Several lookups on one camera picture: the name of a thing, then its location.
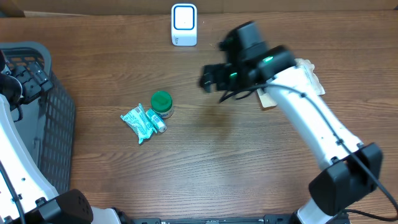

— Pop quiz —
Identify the white barcode scanner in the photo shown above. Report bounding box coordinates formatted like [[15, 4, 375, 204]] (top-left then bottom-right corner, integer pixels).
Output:
[[171, 3, 198, 47]]

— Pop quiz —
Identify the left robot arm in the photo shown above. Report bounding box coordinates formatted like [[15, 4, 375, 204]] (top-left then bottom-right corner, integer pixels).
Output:
[[1, 42, 130, 223]]

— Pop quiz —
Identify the beige food pouch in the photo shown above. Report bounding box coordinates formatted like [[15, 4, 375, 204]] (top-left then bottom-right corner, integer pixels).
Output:
[[256, 58, 325, 110]]

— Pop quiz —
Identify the teal tissue pack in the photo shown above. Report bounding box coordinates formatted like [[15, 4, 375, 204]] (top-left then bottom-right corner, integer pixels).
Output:
[[146, 108, 167, 133]]

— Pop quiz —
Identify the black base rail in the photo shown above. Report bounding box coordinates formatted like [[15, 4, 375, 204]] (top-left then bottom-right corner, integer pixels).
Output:
[[131, 214, 300, 224]]

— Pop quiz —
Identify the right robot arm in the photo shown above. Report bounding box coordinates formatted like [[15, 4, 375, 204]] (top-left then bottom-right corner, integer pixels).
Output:
[[200, 22, 382, 223]]

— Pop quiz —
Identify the grey plastic mesh basket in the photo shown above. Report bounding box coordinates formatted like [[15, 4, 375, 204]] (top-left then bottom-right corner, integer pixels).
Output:
[[1, 42, 76, 194]]

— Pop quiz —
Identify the green lidded white jar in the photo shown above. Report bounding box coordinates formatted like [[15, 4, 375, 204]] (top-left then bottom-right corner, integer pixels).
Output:
[[150, 91, 174, 119]]

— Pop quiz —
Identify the light green wipes packet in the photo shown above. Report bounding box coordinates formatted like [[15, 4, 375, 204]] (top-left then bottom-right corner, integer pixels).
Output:
[[120, 103, 157, 144]]

